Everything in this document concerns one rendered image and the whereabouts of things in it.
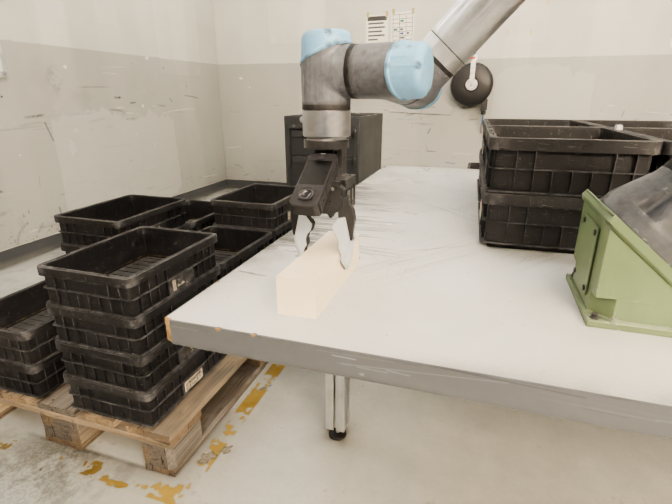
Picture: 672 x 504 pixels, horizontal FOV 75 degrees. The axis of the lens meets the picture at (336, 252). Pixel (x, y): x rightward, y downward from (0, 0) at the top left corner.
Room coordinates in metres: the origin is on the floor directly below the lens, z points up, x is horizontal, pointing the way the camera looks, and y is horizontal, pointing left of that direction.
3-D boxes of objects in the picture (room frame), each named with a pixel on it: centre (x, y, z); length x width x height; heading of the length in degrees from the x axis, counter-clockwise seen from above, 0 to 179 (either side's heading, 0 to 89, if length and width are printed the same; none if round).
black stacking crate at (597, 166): (1.04, -0.50, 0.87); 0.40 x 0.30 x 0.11; 164
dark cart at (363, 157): (2.85, -0.01, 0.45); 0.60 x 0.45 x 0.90; 162
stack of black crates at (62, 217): (1.71, 0.84, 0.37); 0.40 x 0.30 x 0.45; 162
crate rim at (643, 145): (1.04, -0.50, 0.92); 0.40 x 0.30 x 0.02; 164
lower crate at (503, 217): (1.04, -0.50, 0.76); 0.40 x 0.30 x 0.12; 164
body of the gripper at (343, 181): (0.72, 0.01, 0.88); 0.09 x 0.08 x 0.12; 162
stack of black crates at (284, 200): (1.97, 0.33, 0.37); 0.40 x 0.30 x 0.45; 162
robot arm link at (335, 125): (0.72, 0.02, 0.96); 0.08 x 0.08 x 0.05
